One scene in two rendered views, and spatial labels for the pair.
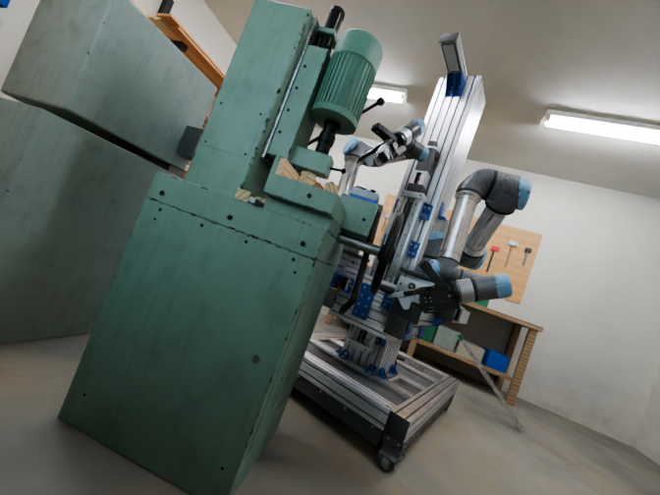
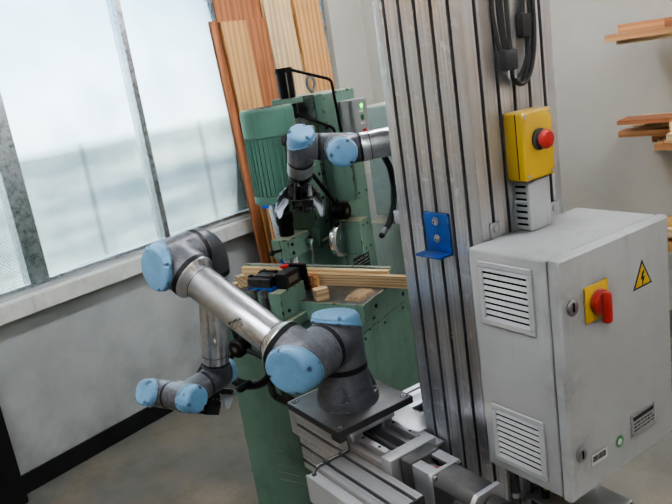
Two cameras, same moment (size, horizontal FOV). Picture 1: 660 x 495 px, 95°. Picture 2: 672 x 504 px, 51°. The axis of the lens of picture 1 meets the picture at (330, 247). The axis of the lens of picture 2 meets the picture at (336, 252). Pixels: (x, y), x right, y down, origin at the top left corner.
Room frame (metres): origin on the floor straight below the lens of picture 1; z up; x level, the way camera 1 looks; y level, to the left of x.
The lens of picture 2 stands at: (2.12, -1.93, 1.60)
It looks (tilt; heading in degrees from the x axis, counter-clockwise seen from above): 15 degrees down; 113
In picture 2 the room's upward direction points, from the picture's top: 9 degrees counter-clockwise
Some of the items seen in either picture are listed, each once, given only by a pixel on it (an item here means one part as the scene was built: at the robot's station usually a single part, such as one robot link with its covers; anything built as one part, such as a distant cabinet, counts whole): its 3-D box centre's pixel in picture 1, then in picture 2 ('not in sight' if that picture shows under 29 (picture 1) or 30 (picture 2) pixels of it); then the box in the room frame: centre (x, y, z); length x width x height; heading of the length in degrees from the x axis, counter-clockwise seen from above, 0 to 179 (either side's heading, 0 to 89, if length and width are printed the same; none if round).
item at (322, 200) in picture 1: (331, 219); (293, 303); (1.12, 0.03, 0.87); 0.61 x 0.30 x 0.06; 170
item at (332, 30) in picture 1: (329, 31); (288, 93); (1.11, 0.28, 1.54); 0.08 x 0.08 x 0.17; 80
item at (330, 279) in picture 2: not in sight; (335, 279); (1.25, 0.12, 0.92); 0.56 x 0.02 x 0.04; 170
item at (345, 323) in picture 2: (440, 246); (336, 336); (1.49, -0.51, 0.98); 0.13 x 0.12 x 0.14; 76
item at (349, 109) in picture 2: not in sight; (355, 122); (1.28, 0.44, 1.40); 0.10 x 0.06 x 0.16; 80
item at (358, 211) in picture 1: (357, 215); (276, 299); (1.10, -0.05, 0.91); 0.15 x 0.14 x 0.09; 170
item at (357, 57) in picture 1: (347, 84); (273, 154); (1.08, 0.15, 1.35); 0.18 x 0.18 x 0.31
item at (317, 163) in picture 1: (311, 165); (293, 246); (1.09, 0.17, 1.03); 0.14 x 0.07 x 0.09; 80
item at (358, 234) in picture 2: not in sight; (355, 235); (1.27, 0.30, 1.02); 0.09 x 0.07 x 0.12; 170
